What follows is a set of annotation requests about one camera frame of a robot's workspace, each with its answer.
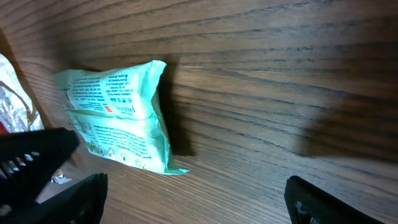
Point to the red white snack bar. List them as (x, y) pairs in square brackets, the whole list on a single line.
[(3, 130)]

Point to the teal wet wipes pack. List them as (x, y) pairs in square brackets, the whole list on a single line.
[(117, 112)]

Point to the white brown snack bag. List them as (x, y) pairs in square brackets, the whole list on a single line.
[(18, 113)]

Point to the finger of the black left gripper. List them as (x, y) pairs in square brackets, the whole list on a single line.
[(28, 162)]

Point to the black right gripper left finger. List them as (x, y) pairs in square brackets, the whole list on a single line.
[(80, 203)]

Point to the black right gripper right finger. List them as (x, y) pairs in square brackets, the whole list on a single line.
[(307, 204)]

